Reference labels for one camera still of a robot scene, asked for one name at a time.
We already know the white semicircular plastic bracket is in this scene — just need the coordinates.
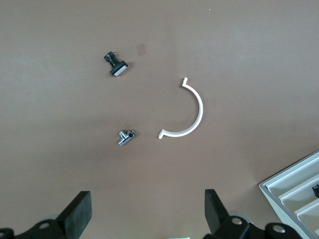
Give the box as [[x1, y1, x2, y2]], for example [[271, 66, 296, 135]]
[[158, 77, 204, 140]]

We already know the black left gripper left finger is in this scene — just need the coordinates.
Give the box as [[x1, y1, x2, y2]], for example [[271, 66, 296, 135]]
[[18, 191, 93, 239]]

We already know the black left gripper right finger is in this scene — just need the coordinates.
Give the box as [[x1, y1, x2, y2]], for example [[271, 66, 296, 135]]
[[204, 189, 251, 239]]

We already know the white drawer cabinet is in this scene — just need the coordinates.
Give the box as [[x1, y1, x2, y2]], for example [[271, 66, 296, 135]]
[[258, 148, 319, 239]]

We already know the black push button white cap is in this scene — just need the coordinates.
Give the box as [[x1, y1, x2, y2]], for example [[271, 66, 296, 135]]
[[102, 51, 130, 77]]

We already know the beige cabinet drawer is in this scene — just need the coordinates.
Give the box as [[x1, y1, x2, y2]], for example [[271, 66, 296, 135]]
[[279, 175, 319, 215], [295, 199, 319, 235], [265, 169, 319, 200]]

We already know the chrome T fitting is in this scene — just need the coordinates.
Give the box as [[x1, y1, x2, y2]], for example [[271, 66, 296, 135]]
[[117, 128, 137, 147]]

